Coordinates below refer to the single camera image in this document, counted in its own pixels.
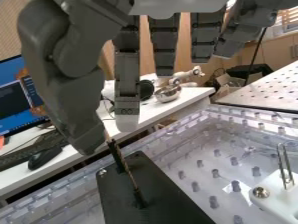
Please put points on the computer monitor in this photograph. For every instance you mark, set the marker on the computer monitor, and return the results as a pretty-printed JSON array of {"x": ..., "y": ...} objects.
[{"x": 13, "y": 100}]

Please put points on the clear box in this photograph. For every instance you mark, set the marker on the clear box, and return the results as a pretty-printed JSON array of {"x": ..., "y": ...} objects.
[{"x": 177, "y": 127}]

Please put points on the small white box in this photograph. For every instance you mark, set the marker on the small white box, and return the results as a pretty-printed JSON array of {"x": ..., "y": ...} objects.
[{"x": 279, "y": 203}]

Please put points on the black mouse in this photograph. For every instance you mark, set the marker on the black mouse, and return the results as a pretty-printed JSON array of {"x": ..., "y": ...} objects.
[{"x": 44, "y": 156}]

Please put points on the black plate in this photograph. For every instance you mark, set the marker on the black plate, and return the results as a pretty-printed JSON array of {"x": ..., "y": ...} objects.
[{"x": 167, "y": 206}]

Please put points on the metal bowl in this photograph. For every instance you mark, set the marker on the metal bowl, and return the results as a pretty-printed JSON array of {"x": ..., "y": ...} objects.
[{"x": 167, "y": 94}]

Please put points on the dark drill bit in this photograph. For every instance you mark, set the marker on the dark drill bit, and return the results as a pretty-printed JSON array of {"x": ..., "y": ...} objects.
[{"x": 114, "y": 153}]

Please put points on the black keyboard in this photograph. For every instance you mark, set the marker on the black keyboard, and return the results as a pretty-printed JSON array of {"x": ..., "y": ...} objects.
[{"x": 17, "y": 155}]

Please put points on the cardboard box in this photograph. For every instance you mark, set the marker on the cardboard box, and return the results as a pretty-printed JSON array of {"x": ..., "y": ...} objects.
[{"x": 227, "y": 85}]

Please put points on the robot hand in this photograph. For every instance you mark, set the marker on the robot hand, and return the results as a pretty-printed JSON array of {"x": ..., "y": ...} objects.
[{"x": 66, "y": 50}]

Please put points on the small white jointed device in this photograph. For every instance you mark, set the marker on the small white jointed device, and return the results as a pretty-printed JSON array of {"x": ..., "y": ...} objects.
[{"x": 186, "y": 75}]

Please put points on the white desk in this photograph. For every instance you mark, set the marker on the white desk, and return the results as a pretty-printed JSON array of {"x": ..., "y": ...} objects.
[{"x": 177, "y": 103}]

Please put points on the thin stick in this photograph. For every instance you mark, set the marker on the thin stick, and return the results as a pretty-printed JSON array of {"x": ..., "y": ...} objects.
[{"x": 133, "y": 186}]

